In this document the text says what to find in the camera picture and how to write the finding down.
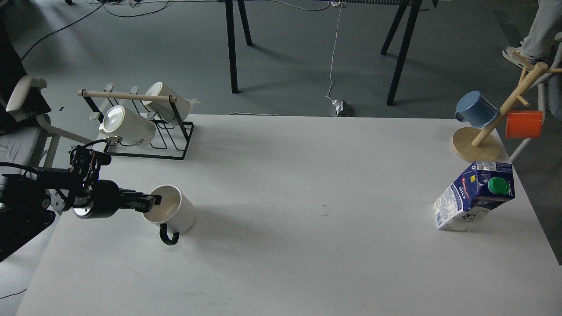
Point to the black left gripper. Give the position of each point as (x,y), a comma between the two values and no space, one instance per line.
(90,197)

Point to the person leg with sandal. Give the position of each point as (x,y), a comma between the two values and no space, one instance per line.
(536,45)

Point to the grey chair left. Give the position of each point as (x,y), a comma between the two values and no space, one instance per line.
(34,141)

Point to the white mug on rack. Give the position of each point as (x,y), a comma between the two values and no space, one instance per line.
(134,129)
(163,108)

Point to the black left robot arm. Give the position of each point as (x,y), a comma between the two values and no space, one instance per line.
(29,200)

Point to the blue mug on tree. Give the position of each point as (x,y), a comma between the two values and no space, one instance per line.
(476,110)

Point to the orange mug on tree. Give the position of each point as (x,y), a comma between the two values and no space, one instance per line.
(524,124)

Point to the black table legs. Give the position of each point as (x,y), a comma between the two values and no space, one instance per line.
(406,39)
(231,44)

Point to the white chair right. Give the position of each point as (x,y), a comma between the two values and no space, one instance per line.
(541,85)

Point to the grey power adapter on floor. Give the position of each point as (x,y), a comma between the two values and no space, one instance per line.
(340,108)

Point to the blue white milk carton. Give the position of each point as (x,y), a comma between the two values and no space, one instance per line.
(481,188)

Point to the black table legs right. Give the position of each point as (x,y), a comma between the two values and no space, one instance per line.
(406,39)

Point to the white mug with black handle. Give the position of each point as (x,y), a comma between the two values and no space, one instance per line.
(174,215)

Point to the black wire mug rack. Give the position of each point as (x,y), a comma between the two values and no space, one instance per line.
(169,142)

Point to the black table legs left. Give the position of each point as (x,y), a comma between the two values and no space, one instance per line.
(231,44)

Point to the front white mug on rack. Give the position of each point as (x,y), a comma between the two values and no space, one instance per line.
(134,129)

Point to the wooden mug tree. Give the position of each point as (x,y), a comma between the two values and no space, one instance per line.
(473,144)

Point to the rear white mug on rack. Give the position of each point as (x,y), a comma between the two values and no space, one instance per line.
(163,108)

